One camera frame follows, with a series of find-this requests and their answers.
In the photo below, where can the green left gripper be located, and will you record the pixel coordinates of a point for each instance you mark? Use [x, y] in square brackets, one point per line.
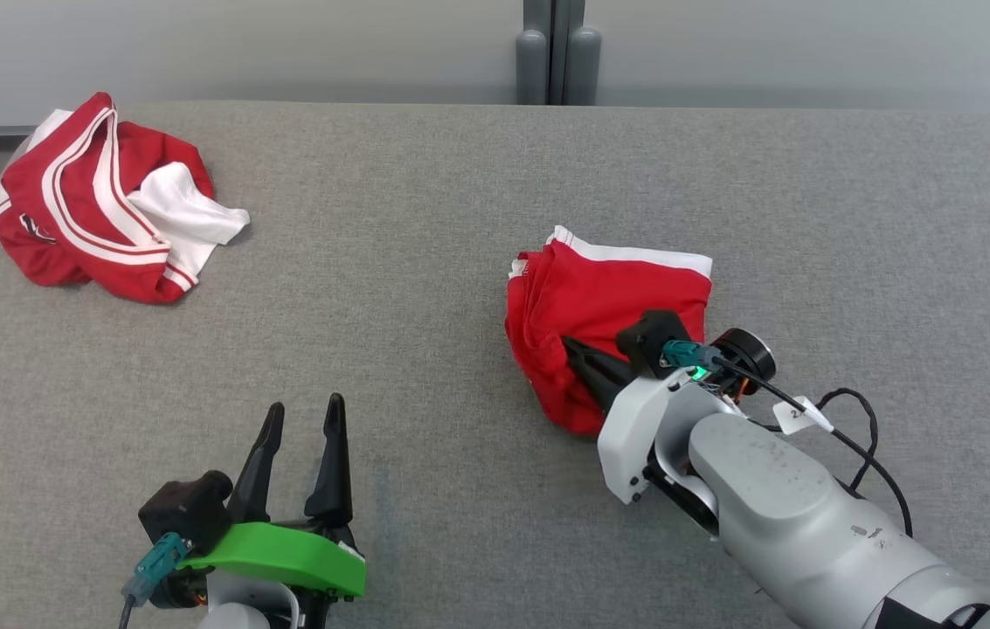
[285, 555]

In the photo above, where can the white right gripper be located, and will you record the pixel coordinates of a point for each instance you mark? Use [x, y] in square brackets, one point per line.
[634, 428]

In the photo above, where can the red jersey with white trim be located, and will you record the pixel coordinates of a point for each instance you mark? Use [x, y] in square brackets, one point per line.
[66, 201]

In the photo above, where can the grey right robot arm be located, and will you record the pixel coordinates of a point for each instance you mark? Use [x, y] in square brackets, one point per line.
[792, 515]

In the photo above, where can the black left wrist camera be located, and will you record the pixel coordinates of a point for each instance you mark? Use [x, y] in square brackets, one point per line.
[184, 511]

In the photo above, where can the grey double partition post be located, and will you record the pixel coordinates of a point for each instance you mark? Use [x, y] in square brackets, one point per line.
[557, 52]

